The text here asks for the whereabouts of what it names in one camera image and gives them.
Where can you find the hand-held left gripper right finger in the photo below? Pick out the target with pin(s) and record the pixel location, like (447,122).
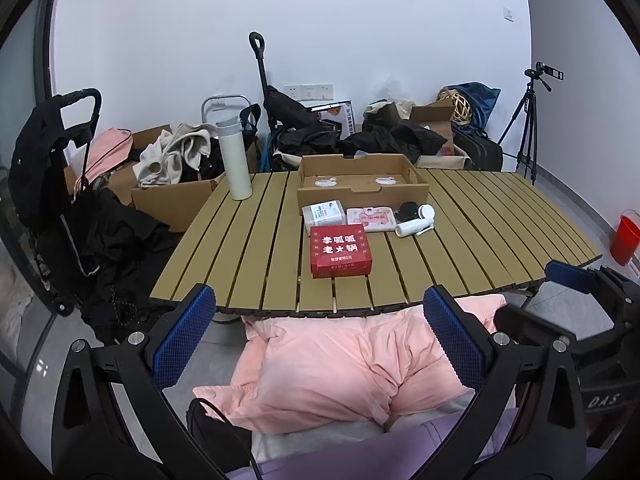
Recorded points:
(455,335)

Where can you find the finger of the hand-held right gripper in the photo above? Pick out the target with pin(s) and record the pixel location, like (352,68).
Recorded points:
(520,322)
(565,272)

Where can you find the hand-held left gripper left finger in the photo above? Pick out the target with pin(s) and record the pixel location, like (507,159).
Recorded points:
(185,330)

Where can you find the white cylinder bottle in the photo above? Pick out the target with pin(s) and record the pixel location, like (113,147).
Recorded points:
(412,229)

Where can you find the white round jar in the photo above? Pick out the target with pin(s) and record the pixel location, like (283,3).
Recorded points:
(426,211)

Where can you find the black round object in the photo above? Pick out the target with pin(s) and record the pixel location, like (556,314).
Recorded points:
(406,211)

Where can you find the red printed box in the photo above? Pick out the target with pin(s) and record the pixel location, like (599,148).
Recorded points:
(341,252)

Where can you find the pink packet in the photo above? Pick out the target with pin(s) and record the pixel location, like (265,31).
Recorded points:
(371,219)

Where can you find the shallow cardboard tray box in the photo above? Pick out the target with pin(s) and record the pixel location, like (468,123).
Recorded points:
(360,195)

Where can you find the white box with clear lid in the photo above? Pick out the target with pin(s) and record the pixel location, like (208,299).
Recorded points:
(322,215)

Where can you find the red bucket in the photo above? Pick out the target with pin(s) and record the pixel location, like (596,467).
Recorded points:
(625,240)

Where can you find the black jacket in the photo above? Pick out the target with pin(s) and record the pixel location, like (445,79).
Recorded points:
(115,260)

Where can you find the black pouch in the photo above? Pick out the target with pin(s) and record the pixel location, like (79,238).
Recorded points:
(220,435)

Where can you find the pink cloth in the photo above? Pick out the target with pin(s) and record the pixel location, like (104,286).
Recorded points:
(340,360)

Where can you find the large cardboard box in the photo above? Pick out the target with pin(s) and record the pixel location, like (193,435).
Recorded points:
(170,205)

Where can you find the lavender clothing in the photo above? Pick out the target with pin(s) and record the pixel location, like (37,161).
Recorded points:
(380,455)

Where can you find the black tripod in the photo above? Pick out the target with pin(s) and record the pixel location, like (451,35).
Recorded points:
(527,125)

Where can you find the beige hoodie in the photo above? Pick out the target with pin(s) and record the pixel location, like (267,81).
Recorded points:
(170,155)

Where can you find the white thermos bottle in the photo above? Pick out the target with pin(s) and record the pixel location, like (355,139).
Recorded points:
(235,160)

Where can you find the blue bag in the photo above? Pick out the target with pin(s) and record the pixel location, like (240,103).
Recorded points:
(482,100)

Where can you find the pink backpack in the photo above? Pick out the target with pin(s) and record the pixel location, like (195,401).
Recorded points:
(107,152)

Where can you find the woven rattan ball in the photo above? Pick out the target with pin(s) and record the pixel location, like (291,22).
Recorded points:
(457,106)

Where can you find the pile of black clothes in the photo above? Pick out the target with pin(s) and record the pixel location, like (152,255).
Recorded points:
(395,140)

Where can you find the open cardboard box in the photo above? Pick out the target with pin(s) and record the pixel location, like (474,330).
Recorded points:
(435,115)

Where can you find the black tote bag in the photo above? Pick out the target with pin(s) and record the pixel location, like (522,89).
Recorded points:
(251,125)

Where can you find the black folding cart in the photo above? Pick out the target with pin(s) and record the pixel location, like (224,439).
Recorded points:
(40,150)

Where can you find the beige canvas bag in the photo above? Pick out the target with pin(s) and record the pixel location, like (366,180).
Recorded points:
(387,110)

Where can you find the white printed box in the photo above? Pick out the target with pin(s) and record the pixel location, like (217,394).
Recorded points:
(340,117)

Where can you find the white metal frame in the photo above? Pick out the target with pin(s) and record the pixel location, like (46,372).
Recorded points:
(220,101)

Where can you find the white wall switch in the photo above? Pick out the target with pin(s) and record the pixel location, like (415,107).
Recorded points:
(509,14)

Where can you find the white wall socket panel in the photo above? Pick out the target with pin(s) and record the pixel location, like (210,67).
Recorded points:
(310,92)

